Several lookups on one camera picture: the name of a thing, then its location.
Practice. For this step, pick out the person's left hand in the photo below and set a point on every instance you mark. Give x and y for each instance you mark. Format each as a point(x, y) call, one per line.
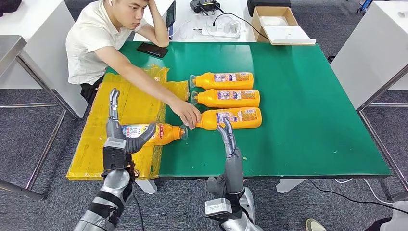
point(148, 2)

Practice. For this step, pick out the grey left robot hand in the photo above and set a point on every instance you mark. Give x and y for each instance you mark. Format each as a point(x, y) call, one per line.
point(114, 127)

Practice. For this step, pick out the person's right hand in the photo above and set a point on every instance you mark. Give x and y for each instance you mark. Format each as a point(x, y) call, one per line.
point(188, 114)

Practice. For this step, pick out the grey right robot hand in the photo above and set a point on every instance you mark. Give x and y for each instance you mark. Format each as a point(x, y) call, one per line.
point(234, 172)

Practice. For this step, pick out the orange detergent bottle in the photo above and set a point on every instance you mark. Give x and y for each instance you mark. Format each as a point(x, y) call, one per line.
point(205, 81)
point(169, 134)
point(229, 122)
point(208, 99)

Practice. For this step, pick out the person's right forearm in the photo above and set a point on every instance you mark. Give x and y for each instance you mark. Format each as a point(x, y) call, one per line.
point(146, 84)

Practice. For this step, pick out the person's left forearm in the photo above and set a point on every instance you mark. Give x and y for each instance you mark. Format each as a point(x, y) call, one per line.
point(159, 28)

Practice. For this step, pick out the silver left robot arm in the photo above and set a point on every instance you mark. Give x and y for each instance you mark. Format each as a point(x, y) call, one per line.
point(111, 188)

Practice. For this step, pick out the black tablet on stand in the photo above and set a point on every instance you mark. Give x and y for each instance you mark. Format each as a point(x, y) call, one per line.
point(171, 14)

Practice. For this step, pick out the yellow taped cardboard sheet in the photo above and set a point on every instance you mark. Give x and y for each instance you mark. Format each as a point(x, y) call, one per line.
point(95, 150)

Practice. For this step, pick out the white desk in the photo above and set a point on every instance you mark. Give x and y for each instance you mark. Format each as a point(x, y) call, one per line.
point(373, 47)
point(188, 9)
point(38, 38)

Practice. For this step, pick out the black smartphone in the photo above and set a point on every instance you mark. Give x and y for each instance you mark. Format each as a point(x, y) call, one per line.
point(152, 50)

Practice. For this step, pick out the white table foot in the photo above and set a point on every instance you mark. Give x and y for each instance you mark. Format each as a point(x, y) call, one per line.
point(287, 185)
point(146, 186)

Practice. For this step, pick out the black router with antennas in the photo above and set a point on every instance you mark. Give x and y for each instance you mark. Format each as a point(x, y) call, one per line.
point(205, 4)

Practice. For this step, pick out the person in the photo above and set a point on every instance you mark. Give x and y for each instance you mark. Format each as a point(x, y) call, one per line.
point(92, 41)
point(398, 220)

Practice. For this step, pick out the white power strip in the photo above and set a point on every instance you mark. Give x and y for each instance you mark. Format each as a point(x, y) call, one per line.
point(217, 32)

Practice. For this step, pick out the green topped table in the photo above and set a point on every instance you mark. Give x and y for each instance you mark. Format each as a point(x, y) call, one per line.
point(287, 111)

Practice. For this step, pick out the white shoe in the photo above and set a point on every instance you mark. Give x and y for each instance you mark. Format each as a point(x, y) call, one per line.
point(314, 225)

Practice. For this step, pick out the brown cardboard box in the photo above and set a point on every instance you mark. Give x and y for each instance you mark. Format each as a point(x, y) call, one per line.
point(256, 22)

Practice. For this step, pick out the black case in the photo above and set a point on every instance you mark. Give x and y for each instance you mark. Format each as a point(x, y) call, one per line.
point(268, 3)

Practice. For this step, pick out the white packaging insert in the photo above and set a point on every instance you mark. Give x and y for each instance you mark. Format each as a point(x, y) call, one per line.
point(273, 21)

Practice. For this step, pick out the white flat panel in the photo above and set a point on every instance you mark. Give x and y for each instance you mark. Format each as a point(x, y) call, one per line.
point(288, 33)

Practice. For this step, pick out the black bag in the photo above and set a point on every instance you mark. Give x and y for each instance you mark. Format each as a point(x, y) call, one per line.
point(8, 4)

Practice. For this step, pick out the blue metal stand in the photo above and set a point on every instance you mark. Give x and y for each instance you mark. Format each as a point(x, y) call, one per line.
point(364, 5)

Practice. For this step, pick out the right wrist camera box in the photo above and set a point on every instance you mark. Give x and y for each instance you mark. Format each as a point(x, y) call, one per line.
point(220, 209)

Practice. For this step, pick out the steel frame table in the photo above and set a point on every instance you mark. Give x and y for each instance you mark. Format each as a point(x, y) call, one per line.
point(8, 47)
point(382, 90)

